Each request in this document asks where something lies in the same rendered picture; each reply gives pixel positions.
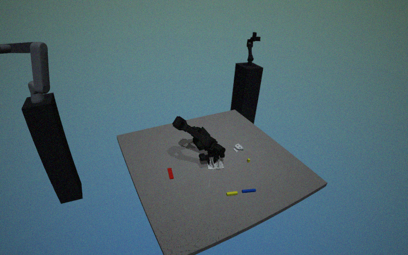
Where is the red rectangular block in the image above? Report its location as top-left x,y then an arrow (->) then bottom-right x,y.
167,168 -> 174,179

